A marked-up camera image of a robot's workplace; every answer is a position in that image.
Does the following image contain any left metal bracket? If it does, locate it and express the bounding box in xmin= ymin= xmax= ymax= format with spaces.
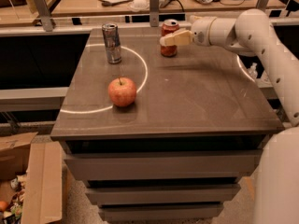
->
xmin=33 ymin=0 xmax=54 ymax=32

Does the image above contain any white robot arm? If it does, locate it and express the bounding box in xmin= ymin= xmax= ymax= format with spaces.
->
xmin=160 ymin=9 xmax=299 ymax=224

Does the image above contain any orange fruit in box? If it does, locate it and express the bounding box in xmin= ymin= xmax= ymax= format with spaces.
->
xmin=0 ymin=201 xmax=8 ymax=212

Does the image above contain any middle metal bracket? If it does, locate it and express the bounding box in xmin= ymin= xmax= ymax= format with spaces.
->
xmin=149 ymin=0 xmax=159 ymax=27

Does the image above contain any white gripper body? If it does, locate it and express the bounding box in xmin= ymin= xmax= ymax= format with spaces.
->
xmin=190 ymin=15 xmax=216 ymax=47

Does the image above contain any grey drawer cabinet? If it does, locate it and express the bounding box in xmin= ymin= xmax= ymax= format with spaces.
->
xmin=51 ymin=27 xmax=282 ymax=222

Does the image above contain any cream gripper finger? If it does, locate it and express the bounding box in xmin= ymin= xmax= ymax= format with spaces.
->
xmin=160 ymin=29 xmax=193 ymax=47

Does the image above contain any white bowl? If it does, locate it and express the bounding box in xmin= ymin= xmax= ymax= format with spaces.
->
xmin=128 ymin=0 xmax=149 ymax=12

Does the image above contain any red apple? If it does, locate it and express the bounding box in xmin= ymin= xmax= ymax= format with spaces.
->
xmin=108 ymin=77 xmax=136 ymax=107

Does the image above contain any brown cardboard box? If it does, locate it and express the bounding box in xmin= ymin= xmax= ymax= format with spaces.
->
xmin=0 ymin=133 xmax=63 ymax=224

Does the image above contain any red coke can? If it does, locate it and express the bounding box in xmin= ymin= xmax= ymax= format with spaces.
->
xmin=161 ymin=19 xmax=179 ymax=57

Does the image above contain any clear plastic bottle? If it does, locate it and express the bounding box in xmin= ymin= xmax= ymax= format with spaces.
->
xmin=248 ymin=63 xmax=258 ymax=79

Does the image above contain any silver energy drink can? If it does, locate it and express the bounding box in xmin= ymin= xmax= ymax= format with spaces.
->
xmin=102 ymin=22 xmax=121 ymax=64

